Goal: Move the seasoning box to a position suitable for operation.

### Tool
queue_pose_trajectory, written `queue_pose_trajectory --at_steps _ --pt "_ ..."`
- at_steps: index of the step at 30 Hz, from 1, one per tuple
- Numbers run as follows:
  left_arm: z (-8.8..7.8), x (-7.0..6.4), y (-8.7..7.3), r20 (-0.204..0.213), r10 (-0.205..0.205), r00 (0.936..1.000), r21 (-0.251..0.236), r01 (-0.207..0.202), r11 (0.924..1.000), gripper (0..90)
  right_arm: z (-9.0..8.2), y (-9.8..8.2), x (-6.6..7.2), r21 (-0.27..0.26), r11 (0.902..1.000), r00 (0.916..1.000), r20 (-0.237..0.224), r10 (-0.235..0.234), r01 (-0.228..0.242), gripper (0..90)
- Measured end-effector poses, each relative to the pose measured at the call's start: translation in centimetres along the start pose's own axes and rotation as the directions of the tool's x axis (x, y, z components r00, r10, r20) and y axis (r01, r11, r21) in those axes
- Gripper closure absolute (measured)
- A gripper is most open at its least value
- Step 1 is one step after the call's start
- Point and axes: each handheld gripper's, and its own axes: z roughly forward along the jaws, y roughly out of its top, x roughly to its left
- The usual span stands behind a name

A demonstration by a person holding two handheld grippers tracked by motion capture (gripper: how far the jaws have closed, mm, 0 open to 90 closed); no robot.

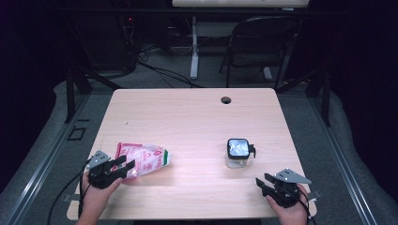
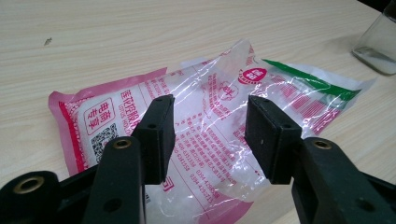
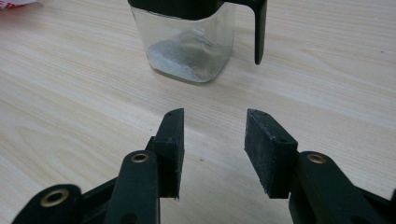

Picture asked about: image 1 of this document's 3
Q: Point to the grey metal table clip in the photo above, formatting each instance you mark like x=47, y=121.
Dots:
x=315, y=194
x=70, y=198

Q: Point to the black metal stand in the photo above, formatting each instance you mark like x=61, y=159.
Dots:
x=70, y=100
x=326, y=103

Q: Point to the person's right hand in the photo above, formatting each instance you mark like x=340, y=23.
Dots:
x=294, y=215

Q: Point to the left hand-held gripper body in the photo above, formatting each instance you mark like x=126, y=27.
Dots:
x=101, y=176

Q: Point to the pink and white plastic bag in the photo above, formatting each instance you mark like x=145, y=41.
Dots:
x=147, y=157

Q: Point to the person's left hand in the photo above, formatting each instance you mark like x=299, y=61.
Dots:
x=94, y=200

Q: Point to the dark equipment cabinet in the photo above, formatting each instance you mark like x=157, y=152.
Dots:
x=103, y=40

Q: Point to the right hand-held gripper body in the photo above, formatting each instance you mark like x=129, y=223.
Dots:
x=286, y=190

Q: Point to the aluminium floor rail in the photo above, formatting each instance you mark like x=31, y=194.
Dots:
x=344, y=168
x=40, y=168

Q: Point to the black folding chair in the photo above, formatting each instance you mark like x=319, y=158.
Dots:
x=259, y=40

